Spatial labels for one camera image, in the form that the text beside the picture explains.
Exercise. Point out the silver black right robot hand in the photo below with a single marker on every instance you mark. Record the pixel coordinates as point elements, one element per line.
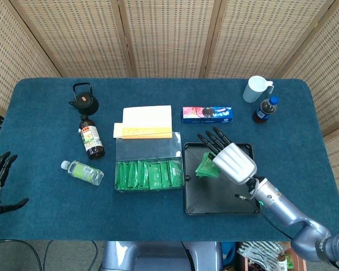
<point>236,163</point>

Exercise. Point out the clear box of green packets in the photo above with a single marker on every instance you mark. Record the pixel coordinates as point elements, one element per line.
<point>147,148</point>

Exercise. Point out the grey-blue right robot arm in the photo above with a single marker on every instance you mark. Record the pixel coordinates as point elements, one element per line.
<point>282,206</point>

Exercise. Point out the black plastic tray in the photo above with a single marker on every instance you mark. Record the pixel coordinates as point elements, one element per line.
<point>214,194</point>

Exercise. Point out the yellow and orange paper box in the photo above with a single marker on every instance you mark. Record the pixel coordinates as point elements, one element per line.
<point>147,121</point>

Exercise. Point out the blue cookie box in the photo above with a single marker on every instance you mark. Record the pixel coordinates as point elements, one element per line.
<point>207,115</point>

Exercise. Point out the blue cap cola bottle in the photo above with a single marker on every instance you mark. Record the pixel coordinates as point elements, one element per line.
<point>264,111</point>

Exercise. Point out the pale blue mug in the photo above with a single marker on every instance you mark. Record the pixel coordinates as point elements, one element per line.
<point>252,90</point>

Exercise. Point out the blue carpet table cloth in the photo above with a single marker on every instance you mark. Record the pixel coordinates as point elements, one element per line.
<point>59,214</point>

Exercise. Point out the black-and-white striped snack packet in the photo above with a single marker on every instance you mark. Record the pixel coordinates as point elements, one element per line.
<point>251,249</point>

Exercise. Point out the clear green label water bottle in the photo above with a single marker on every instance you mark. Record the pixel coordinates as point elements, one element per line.
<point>83,172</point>

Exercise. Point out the dark brown labelled bottle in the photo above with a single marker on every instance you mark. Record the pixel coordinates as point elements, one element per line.
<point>91,138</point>

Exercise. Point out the black cast iron teapot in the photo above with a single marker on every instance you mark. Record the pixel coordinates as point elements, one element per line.
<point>86,103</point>

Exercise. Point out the grey-blue robot torso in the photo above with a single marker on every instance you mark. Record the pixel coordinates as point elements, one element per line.
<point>147,257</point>

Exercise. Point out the woven folding screen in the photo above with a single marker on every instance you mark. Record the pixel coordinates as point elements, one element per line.
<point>169,36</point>

